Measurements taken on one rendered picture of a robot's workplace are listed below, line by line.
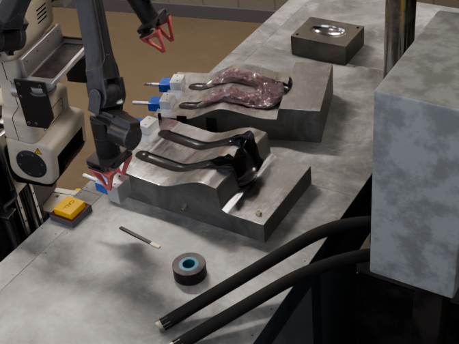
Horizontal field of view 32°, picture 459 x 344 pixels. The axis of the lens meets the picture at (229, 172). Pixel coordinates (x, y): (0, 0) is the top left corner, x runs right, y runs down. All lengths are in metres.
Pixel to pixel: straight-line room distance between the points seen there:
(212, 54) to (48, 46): 2.12
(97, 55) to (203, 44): 2.73
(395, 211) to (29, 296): 0.96
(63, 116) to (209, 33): 2.20
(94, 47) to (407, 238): 0.84
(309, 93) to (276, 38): 0.56
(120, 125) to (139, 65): 2.60
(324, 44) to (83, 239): 1.07
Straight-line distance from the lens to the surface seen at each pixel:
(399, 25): 1.63
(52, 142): 2.48
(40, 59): 2.39
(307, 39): 2.69
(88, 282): 1.97
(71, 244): 2.09
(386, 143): 1.32
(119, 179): 1.99
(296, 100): 2.29
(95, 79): 1.85
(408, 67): 1.34
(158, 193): 2.10
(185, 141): 2.22
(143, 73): 4.35
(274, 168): 2.12
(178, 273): 1.89
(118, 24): 4.90
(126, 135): 1.82
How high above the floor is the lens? 2.15
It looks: 37 degrees down
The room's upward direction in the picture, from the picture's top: 6 degrees counter-clockwise
